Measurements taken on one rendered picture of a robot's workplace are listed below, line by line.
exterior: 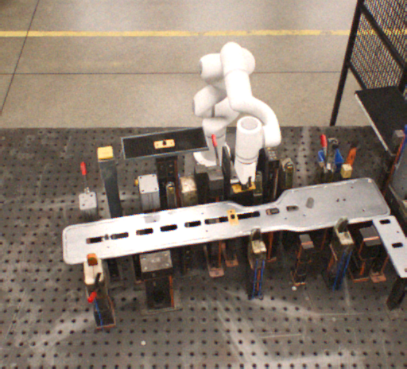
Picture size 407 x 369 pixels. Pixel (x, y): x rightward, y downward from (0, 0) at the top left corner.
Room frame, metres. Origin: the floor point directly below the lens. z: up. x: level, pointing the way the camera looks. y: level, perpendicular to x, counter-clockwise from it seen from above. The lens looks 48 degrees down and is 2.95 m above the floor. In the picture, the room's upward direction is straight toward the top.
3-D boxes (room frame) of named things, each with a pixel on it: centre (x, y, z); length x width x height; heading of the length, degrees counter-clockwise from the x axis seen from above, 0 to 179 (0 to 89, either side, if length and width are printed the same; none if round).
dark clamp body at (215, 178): (1.67, -0.06, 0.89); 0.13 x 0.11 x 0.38; 11
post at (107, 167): (1.72, 0.41, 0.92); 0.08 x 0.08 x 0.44; 11
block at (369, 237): (1.40, -0.70, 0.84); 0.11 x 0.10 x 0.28; 11
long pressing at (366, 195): (1.47, -0.11, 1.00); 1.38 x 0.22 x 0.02; 101
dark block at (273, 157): (1.74, -0.31, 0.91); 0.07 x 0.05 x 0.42; 11
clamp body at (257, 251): (1.33, -0.23, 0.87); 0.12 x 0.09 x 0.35; 11
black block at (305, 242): (1.37, -0.43, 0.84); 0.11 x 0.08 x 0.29; 11
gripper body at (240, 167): (1.44, -0.17, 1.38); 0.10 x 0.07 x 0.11; 16
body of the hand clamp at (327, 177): (1.74, -0.56, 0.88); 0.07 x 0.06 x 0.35; 11
